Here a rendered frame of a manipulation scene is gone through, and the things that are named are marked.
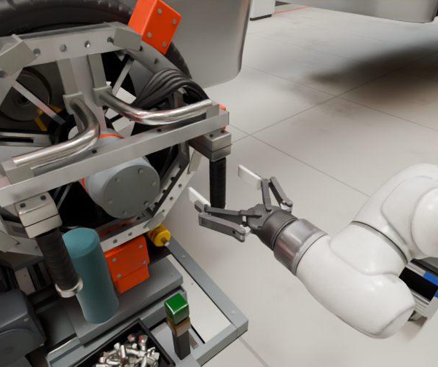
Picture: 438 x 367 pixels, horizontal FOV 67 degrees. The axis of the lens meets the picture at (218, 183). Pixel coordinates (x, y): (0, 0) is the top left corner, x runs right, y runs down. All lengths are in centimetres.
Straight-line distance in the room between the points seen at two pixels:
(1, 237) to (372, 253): 71
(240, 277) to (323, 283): 108
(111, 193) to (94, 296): 29
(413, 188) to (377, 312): 19
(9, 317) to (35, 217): 64
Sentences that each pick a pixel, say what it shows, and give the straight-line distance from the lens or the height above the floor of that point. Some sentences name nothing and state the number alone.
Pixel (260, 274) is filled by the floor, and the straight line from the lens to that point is 161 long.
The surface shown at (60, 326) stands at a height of 15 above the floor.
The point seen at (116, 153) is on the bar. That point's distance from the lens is 58.
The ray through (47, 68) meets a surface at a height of 91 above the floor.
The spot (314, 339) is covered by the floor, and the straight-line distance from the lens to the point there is 148.
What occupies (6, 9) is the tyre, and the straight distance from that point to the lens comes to 76.
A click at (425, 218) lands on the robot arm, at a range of 54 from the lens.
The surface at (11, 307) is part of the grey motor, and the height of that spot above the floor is 41.
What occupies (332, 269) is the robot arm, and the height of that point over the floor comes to 87.
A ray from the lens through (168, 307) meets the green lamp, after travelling 72.
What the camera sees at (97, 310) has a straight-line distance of 90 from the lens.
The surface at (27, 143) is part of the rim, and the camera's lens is 86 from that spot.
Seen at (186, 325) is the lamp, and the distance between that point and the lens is 77.
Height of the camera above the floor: 126
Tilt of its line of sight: 37 degrees down
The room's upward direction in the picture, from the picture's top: straight up
